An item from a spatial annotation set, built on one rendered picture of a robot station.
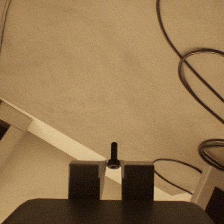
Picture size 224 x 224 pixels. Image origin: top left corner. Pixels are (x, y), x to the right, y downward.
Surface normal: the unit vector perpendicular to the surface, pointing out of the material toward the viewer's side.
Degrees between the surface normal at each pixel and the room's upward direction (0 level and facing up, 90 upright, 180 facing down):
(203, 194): 74
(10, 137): 90
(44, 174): 90
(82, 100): 0
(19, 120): 90
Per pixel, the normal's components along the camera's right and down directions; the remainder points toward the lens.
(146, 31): -0.38, 0.77
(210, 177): 0.29, -0.12
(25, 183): 0.40, -0.35
